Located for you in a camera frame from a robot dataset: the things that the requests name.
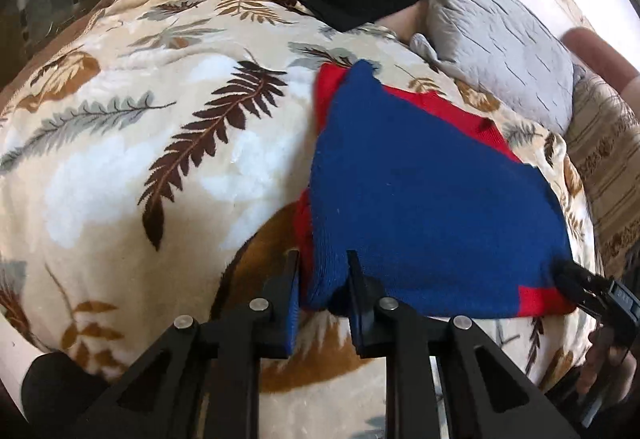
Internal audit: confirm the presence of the grey quilted pillow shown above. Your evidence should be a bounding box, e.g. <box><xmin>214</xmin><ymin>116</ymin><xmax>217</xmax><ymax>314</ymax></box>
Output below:
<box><xmin>410</xmin><ymin>0</ymin><xmax>577</xmax><ymax>136</ymax></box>

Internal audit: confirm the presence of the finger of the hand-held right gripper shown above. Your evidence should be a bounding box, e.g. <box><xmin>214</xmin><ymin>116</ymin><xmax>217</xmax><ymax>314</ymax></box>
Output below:
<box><xmin>552</xmin><ymin>260</ymin><xmax>612</xmax><ymax>296</ymax></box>
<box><xmin>572</xmin><ymin>294</ymin><xmax>603</xmax><ymax>321</ymax></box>

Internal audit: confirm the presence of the leaf print blanket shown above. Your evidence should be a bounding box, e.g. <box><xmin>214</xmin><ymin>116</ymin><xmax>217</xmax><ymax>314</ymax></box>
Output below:
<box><xmin>0</xmin><ymin>0</ymin><xmax>599</xmax><ymax>439</ymax></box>

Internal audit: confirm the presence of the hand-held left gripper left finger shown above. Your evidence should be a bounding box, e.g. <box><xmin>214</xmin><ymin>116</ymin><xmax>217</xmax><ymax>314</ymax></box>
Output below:
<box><xmin>75</xmin><ymin>249</ymin><xmax>301</xmax><ymax>439</ymax></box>

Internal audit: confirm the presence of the brown sofa armrest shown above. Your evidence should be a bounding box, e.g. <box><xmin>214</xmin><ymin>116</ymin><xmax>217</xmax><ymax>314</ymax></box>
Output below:
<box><xmin>560</xmin><ymin>26</ymin><xmax>640</xmax><ymax>96</ymax></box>

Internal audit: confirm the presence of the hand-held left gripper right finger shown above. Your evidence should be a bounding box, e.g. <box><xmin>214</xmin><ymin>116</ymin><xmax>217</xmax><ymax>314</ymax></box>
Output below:
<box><xmin>346</xmin><ymin>249</ymin><xmax>582</xmax><ymax>439</ymax></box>

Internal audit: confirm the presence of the red and blue knit sweater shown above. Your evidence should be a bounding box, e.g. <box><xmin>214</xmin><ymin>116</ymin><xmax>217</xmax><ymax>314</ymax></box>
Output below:
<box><xmin>292</xmin><ymin>59</ymin><xmax>577</xmax><ymax>321</ymax></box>

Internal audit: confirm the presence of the person's right hand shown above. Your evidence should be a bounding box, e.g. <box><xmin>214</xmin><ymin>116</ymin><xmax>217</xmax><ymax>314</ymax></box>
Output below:
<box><xmin>575</xmin><ymin>328</ymin><xmax>632</xmax><ymax>417</ymax></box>

